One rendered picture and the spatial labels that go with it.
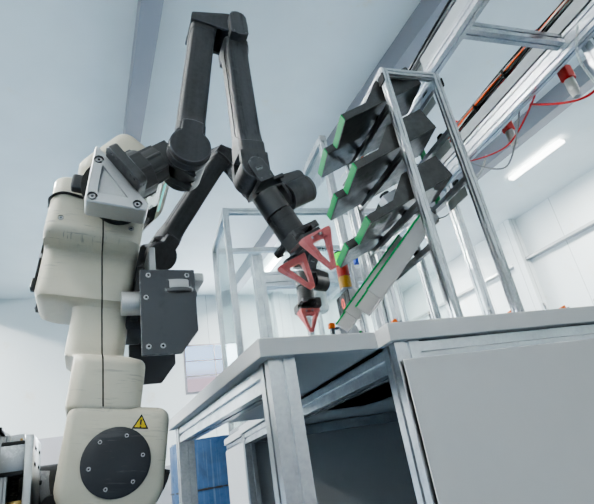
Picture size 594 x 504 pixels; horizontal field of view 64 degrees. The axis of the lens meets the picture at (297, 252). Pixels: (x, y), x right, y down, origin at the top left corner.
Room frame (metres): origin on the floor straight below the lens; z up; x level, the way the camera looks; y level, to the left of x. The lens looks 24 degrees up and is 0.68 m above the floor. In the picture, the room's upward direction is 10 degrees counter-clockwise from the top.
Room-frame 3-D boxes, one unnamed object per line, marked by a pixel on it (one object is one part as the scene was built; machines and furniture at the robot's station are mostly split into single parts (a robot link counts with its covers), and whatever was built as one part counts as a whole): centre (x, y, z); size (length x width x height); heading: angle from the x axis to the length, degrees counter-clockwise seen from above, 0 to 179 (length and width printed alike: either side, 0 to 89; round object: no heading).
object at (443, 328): (1.70, -0.54, 0.84); 1.50 x 1.41 x 0.03; 19
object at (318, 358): (1.27, -0.04, 0.84); 0.90 x 0.70 x 0.03; 26
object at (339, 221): (1.78, -0.20, 1.46); 0.03 x 0.03 x 1.00; 19
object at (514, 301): (1.25, -0.36, 1.26); 0.36 x 0.21 x 0.80; 19
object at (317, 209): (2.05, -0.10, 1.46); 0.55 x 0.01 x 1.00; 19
